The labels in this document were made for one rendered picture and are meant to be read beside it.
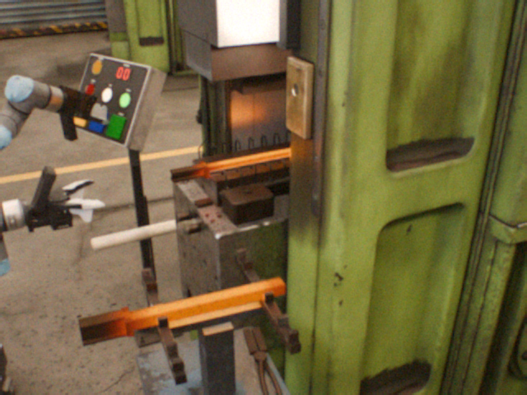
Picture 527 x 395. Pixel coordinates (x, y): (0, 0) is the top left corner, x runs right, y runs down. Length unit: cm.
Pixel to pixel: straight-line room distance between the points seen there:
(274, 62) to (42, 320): 175
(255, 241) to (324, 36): 58
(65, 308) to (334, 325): 166
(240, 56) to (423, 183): 55
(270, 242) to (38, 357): 137
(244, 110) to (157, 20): 469
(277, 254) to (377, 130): 51
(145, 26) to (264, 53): 499
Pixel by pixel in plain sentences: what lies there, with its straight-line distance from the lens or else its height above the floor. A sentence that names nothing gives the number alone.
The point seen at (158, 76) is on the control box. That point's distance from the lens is 194.
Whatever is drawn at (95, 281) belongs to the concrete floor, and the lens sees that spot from 294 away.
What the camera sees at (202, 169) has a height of 100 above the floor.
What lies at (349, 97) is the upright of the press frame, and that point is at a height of 132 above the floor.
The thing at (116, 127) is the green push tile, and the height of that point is 101.
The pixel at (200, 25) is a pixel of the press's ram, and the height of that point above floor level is 140.
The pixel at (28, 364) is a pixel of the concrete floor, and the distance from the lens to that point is 257.
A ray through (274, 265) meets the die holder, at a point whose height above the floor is 77.
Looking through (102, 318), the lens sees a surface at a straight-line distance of 106.
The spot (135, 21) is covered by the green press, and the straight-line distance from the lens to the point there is 635.
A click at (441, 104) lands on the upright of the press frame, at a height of 125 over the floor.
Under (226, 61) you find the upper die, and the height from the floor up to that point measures 132.
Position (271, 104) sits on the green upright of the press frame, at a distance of 183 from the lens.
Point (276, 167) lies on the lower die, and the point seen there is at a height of 99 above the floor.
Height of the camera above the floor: 166
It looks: 28 degrees down
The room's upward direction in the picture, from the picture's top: straight up
